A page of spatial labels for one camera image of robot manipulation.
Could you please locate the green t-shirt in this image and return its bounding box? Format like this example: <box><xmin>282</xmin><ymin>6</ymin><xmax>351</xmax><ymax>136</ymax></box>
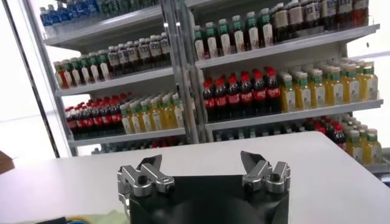
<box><xmin>18</xmin><ymin>210</ymin><xmax>130</xmax><ymax>224</ymax></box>

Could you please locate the black slanted pole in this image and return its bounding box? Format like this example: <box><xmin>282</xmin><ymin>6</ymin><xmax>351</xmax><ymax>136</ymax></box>
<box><xmin>0</xmin><ymin>0</ymin><xmax>61</xmax><ymax>158</ymax></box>

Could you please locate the red-cap cola bottle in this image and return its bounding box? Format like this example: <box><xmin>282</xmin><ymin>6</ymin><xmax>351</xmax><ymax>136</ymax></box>
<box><xmin>315</xmin><ymin>120</ymin><xmax>330</xmax><ymax>135</ymax></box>
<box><xmin>83</xmin><ymin>103</ymin><xmax>94</xmax><ymax>136</ymax></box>
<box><xmin>110</xmin><ymin>99</ymin><xmax>122</xmax><ymax>134</ymax></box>
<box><xmin>203</xmin><ymin>79</ymin><xmax>216</xmax><ymax>121</ymax></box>
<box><xmin>75</xmin><ymin>105</ymin><xmax>86</xmax><ymax>137</ymax></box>
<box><xmin>239</xmin><ymin>72</ymin><xmax>254</xmax><ymax>117</ymax></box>
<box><xmin>214</xmin><ymin>78</ymin><xmax>228</xmax><ymax>120</ymax></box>
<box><xmin>265</xmin><ymin>68</ymin><xmax>281</xmax><ymax>114</ymax></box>
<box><xmin>252</xmin><ymin>70</ymin><xmax>268</xmax><ymax>116</ymax></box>
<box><xmin>101</xmin><ymin>101</ymin><xmax>113</xmax><ymax>135</ymax></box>
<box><xmin>331</xmin><ymin>123</ymin><xmax>347</xmax><ymax>150</ymax></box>
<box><xmin>93</xmin><ymin>102</ymin><xmax>104</xmax><ymax>135</ymax></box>
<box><xmin>226</xmin><ymin>75</ymin><xmax>241</xmax><ymax>119</ymax></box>
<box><xmin>66</xmin><ymin>106</ymin><xmax>77</xmax><ymax>138</ymax></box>

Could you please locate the orange-label dark tea bottle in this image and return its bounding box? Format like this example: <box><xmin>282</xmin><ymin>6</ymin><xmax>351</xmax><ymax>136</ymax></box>
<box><xmin>54</xmin><ymin>60</ymin><xmax>65</xmax><ymax>89</ymax></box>

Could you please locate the grey metal shelf unit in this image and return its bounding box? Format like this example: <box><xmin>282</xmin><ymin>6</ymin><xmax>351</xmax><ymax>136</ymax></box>
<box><xmin>170</xmin><ymin>0</ymin><xmax>385</xmax><ymax>144</ymax></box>
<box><xmin>23</xmin><ymin>0</ymin><xmax>196</xmax><ymax>156</ymax></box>

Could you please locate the green-cap dark tea bottle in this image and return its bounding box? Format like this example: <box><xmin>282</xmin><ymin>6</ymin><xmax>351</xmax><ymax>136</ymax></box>
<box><xmin>194</xmin><ymin>26</ymin><xmax>205</xmax><ymax>61</ymax></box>
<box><xmin>62</xmin><ymin>59</ymin><xmax>74</xmax><ymax>88</ymax></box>
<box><xmin>97</xmin><ymin>50</ymin><xmax>111</xmax><ymax>80</ymax></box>
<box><xmin>88</xmin><ymin>53</ymin><xmax>101</xmax><ymax>82</ymax></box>
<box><xmin>245</xmin><ymin>11</ymin><xmax>260</xmax><ymax>51</ymax></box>
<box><xmin>205</xmin><ymin>21</ymin><xmax>218</xmax><ymax>58</ymax></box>
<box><xmin>79</xmin><ymin>55</ymin><xmax>91</xmax><ymax>85</ymax></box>
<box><xmin>70</xmin><ymin>57</ymin><xmax>82</xmax><ymax>86</ymax></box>
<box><xmin>232</xmin><ymin>15</ymin><xmax>245</xmax><ymax>54</ymax></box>
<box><xmin>258</xmin><ymin>8</ymin><xmax>274</xmax><ymax>47</ymax></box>
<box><xmin>218</xmin><ymin>18</ymin><xmax>232</xmax><ymax>57</ymax></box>

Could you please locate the red-label dark drink bottle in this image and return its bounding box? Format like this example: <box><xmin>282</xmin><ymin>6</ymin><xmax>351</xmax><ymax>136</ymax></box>
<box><xmin>353</xmin><ymin>0</ymin><xmax>369</xmax><ymax>27</ymax></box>

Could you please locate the white-label dark drink bottle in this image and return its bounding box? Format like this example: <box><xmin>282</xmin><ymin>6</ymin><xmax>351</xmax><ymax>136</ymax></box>
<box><xmin>149</xmin><ymin>35</ymin><xmax>162</xmax><ymax>68</ymax></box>
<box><xmin>303</xmin><ymin>0</ymin><xmax>321</xmax><ymax>33</ymax></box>
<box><xmin>137</xmin><ymin>38</ymin><xmax>152</xmax><ymax>69</ymax></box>
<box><xmin>160</xmin><ymin>32</ymin><xmax>172</xmax><ymax>66</ymax></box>
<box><xmin>336</xmin><ymin>0</ymin><xmax>354</xmax><ymax>28</ymax></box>
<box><xmin>319</xmin><ymin>0</ymin><xmax>338</xmax><ymax>30</ymax></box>
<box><xmin>118</xmin><ymin>43</ymin><xmax>130</xmax><ymax>74</ymax></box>
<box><xmin>108</xmin><ymin>45</ymin><xmax>121</xmax><ymax>77</ymax></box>
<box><xmin>127</xmin><ymin>41</ymin><xmax>140</xmax><ymax>72</ymax></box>

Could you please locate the brown cardboard box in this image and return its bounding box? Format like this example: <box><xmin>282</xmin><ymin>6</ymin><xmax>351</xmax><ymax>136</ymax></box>
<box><xmin>0</xmin><ymin>150</ymin><xmax>15</xmax><ymax>175</ymax></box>

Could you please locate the yellow juice bottle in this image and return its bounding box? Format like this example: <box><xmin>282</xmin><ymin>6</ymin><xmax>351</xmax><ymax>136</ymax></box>
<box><xmin>149</xmin><ymin>97</ymin><xmax>163</xmax><ymax>131</ymax></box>
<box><xmin>294</xmin><ymin>72</ymin><xmax>312</xmax><ymax>111</ymax></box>
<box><xmin>347</xmin><ymin>130</ymin><xmax>363</xmax><ymax>164</ymax></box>
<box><xmin>341</xmin><ymin>64</ymin><xmax>361</xmax><ymax>104</ymax></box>
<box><xmin>324</xmin><ymin>66</ymin><xmax>344</xmax><ymax>107</ymax></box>
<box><xmin>280</xmin><ymin>74</ymin><xmax>296</xmax><ymax>113</ymax></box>
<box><xmin>171</xmin><ymin>93</ymin><xmax>185</xmax><ymax>128</ymax></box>
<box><xmin>129</xmin><ymin>102</ymin><xmax>143</xmax><ymax>134</ymax></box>
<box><xmin>364</xmin><ymin>128</ymin><xmax>382</xmax><ymax>165</ymax></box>
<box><xmin>139</xmin><ymin>99</ymin><xmax>153</xmax><ymax>132</ymax></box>
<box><xmin>160</xmin><ymin>94</ymin><xmax>174</xmax><ymax>130</ymax></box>
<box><xmin>358</xmin><ymin>62</ymin><xmax>379</xmax><ymax>102</ymax></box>
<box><xmin>310</xmin><ymin>69</ymin><xmax>326</xmax><ymax>109</ymax></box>
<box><xmin>120</xmin><ymin>103</ymin><xmax>133</xmax><ymax>135</ymax></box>

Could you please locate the beige-label dark drink bottle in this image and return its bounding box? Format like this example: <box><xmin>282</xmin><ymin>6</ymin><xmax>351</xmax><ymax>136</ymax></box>
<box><xmin>288</xmin><ymin>0</ymin><xmax>304</xmax><ymax>37</ymax></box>
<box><xmin>274</xmin><ymin>2</ymin><xmax>289</xmax><ymax>42</ymax></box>

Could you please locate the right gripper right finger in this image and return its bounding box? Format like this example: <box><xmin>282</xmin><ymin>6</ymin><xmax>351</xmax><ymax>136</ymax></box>
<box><xmin>240</xmin><ymin>150</ymin><xmax>291</xmax><ymax>194</ymax></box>

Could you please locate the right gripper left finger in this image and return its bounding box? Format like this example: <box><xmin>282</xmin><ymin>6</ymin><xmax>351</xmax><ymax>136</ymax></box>
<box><xmin>117</xmin><ymin>154</ymin><xmax>175</xmax><ymax>197</ymax></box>

